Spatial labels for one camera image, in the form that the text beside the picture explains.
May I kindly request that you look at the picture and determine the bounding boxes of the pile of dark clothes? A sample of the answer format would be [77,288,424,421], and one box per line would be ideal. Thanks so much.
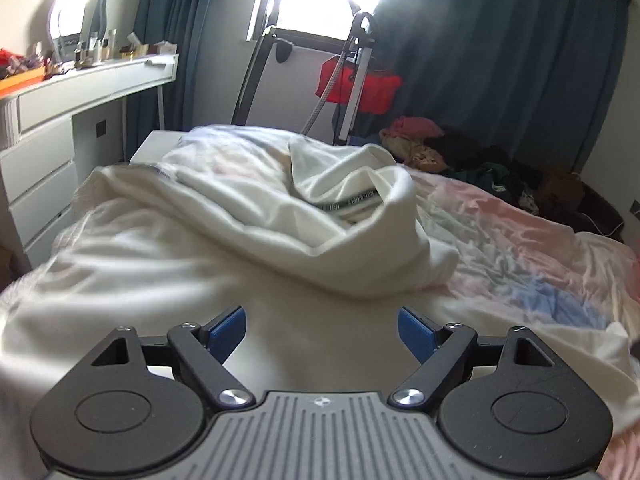
[378,116,542,209]

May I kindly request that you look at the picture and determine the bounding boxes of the pastel rainbow duvet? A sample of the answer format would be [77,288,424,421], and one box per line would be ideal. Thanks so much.
[164,123,640,480]

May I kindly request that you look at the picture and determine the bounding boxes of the black bedside sofa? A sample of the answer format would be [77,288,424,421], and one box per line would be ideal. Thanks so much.
[511,160,625,242]

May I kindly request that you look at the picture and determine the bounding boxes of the brown paper bag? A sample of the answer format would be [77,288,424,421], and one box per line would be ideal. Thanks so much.
[535,166,584,210]

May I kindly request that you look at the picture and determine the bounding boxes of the white dresser desk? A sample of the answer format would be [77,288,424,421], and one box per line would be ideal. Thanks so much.
[1,54,179,274]

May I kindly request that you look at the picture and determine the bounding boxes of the red cloth on rack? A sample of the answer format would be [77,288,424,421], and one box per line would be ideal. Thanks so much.
[314,54,404,115]

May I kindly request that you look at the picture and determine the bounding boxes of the white drying rack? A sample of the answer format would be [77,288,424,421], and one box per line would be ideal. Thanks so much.
[231,10,378,145]

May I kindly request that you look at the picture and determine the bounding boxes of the cosmetics on desk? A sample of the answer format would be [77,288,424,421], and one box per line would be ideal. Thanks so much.
[1,29,178,82]

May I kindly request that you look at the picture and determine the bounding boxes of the vanity mirror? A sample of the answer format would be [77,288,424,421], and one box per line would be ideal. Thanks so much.
[48,0,107,63]

